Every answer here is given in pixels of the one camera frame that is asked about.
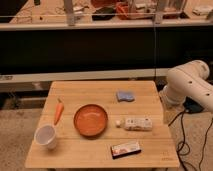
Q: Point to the grey metal shelf rail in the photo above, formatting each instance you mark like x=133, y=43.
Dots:
x=86, y=75

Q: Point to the black box on floor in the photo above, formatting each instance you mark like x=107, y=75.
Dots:
x=192, y=106

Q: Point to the orange round plate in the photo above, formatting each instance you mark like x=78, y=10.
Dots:
x=90, y=120

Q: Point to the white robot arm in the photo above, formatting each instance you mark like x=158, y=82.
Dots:
x=189, y=80

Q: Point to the blue sponge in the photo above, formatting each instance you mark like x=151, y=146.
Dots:
x=125, y=96

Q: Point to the white plastic bottle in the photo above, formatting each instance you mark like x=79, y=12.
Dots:
x=135, y=124

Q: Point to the red container on shelf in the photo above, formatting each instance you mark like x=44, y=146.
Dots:
x=123, y=11

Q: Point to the black and white snack box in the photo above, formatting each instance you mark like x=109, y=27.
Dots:
x=124, y=149

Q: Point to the orange carrot-shaped pepper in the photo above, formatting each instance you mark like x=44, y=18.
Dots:
x=58, y=112

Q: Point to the white ceramic cup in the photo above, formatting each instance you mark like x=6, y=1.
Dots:
x=46, y=136

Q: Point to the wooden table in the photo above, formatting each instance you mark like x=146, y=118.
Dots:
x=76, y=151

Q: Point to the black object on shelf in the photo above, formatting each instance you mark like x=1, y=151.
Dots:
x=104, y=13

